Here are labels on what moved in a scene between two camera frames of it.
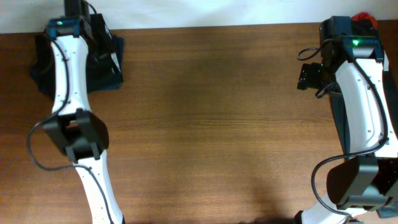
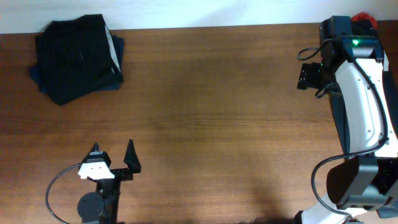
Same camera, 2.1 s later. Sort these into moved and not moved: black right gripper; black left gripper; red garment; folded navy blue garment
Moved: black left gripper
Not moved: folded navy blue garment; red garment; black right gripper
